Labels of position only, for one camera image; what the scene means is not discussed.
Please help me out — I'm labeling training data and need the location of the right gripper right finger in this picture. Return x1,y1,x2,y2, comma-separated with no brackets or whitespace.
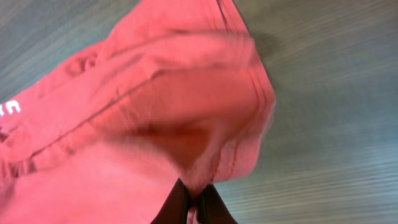
197,185,238,224

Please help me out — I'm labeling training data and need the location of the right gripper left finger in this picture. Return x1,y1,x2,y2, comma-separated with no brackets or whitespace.
151,179,189,224

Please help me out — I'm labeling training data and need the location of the red soccer t-shirt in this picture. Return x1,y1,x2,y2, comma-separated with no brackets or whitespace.
1,0,275,223

